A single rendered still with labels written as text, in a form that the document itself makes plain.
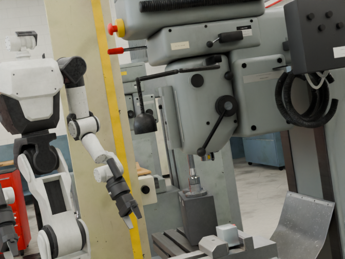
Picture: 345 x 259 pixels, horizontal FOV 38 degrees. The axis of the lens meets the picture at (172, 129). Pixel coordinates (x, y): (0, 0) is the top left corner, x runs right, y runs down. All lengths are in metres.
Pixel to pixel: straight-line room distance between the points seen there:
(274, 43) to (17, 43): 1.08
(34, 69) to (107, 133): 1.32
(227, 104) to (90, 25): 1.96
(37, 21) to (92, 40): 7.46
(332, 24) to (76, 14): 2.20
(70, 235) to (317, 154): 1.03
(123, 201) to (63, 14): 1.65
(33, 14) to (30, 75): 8.73
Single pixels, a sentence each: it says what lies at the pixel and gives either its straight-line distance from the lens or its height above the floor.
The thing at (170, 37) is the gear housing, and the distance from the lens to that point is 1.57.
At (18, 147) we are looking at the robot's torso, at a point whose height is 1.41.
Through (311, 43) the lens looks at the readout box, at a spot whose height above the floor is 1.59.
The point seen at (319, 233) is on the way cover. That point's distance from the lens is 1.81.
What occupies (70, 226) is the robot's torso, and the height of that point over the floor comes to 1.06.
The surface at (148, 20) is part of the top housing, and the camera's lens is 1.55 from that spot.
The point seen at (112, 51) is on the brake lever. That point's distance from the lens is 1.74.
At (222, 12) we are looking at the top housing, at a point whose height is 1.75.
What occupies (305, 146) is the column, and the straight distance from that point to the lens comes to 1.87.
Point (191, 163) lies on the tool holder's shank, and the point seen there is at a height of 1.24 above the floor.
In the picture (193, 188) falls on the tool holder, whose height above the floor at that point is 1.14.
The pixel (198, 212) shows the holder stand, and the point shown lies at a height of 1.05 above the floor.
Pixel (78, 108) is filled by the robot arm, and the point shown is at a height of 1.54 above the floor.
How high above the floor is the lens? 1.49
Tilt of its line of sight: 3 degrees down
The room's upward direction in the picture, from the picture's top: 9 degrees counter-clockwise
